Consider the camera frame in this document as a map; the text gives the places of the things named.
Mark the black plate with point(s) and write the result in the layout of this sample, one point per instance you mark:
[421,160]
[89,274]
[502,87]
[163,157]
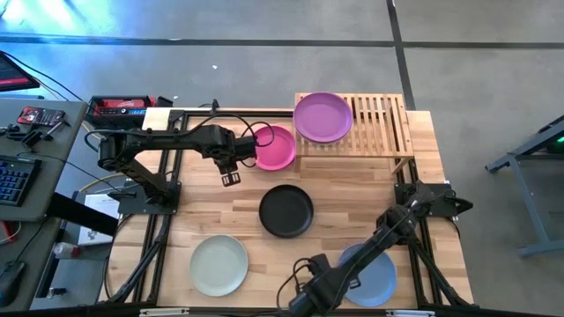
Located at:
[286,211]

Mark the clear bottle red cap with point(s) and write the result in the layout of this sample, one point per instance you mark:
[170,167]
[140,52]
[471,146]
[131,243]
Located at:
[66,250]

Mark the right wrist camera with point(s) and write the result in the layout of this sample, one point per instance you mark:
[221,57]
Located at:
[319,264]

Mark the blue plate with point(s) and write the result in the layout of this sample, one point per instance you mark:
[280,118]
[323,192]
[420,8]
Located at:
[379,282]

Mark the pale green plate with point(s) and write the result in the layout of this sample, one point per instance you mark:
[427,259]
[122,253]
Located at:
[219,265]

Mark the small black clamp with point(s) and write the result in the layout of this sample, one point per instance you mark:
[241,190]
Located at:
[56,291]

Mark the purple plate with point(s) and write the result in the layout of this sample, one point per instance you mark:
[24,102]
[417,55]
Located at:
[322,116]

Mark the white bracket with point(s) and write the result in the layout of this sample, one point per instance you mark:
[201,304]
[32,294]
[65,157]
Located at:
[410,313]
[164,312]

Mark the wooden slatted shelf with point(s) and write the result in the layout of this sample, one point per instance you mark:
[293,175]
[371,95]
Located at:
[379,123]

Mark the red black handheld device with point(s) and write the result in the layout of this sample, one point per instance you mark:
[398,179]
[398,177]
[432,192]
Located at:
[39,115]

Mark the pink plate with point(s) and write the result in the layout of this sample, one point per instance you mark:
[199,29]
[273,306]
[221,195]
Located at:
[277,152]

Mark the grey desk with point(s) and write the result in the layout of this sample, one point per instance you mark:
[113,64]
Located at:
[57,176]

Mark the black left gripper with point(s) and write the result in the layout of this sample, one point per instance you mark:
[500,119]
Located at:
[220,143]

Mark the small black box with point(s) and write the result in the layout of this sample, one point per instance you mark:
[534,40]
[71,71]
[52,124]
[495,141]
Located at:
[164,101]

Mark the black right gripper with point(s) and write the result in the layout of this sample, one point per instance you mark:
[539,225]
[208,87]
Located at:
[332,286]

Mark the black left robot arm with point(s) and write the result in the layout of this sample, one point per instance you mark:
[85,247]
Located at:
[154,138]

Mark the white paper sheet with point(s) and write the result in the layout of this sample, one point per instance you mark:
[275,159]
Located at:
[106,207]

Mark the black beam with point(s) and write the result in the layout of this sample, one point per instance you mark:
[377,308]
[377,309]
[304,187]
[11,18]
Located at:
[83,216]

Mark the black aluminium table frame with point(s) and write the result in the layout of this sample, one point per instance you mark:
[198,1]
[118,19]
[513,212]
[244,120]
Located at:
[282,113]

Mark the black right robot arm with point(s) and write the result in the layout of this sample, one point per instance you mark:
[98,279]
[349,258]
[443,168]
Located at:
[396,220]

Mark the grey metal stand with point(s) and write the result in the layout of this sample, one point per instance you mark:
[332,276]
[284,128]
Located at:
[515,176]

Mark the small black clip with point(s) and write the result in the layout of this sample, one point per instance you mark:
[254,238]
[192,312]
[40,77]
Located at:
[33,137]

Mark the monitor with red screen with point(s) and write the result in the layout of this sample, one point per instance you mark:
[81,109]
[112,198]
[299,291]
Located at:
[13,75]

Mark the black keyboard blue backlight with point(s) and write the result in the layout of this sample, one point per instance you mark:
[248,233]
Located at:
[15,178]

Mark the red and black toolbox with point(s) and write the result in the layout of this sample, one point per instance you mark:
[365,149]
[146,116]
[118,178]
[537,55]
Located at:
[119,110]

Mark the black computer mouse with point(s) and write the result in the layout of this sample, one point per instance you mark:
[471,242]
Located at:
[9,277]

